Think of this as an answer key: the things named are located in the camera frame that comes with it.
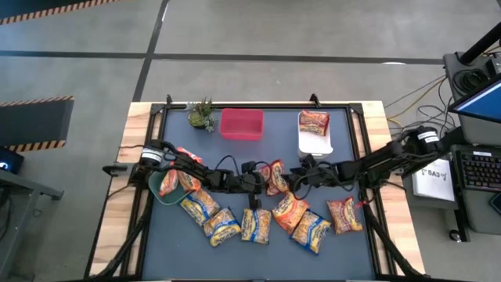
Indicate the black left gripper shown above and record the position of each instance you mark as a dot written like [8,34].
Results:
[246,182]

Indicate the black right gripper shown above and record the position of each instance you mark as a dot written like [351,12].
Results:
[317,174]

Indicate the blue Maruchan noodle pack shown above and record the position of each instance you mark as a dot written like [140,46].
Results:
[311,232]
[199,207]
[256,226]
[222,227]

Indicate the red Maruchan noodle pack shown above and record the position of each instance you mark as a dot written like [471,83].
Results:
[344,216]

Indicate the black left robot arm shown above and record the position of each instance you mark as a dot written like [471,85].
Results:
[195,170]

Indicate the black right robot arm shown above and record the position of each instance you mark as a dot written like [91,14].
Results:
[383,158]

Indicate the white plastic bin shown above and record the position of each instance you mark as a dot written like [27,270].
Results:
[313,147]

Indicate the red plastic bin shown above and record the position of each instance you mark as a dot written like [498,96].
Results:
[240,125]

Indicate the red tag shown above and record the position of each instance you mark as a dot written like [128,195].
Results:
[362,203]

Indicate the potted green succulent plant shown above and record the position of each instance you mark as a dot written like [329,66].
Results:
[199,117]

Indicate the teal plastic bin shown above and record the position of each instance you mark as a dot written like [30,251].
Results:
[172,199]

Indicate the white SA3 sign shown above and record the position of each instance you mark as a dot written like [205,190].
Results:
[434,180]

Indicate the black stand beam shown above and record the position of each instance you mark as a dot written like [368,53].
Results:
[456,139]

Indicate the black caster wheel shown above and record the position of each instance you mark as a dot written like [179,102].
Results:
[455,235]

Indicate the black keyboard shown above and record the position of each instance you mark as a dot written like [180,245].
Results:
[479,172]

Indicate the grey equipment cart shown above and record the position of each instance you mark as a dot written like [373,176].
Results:
[481,135]

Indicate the monitor with blue screen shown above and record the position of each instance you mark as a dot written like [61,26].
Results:
[481,103]

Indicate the black pole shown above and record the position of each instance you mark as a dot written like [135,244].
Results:
[481,43]

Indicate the grey metal desk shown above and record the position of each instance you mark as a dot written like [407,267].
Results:
[27,184]

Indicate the dark hazard-striped mat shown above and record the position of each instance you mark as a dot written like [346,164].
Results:
[19,6]
[35,121]

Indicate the black device with blue light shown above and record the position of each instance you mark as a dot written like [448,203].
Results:
[9,160]

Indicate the black table frame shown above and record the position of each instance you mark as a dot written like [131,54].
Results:
[274,105]

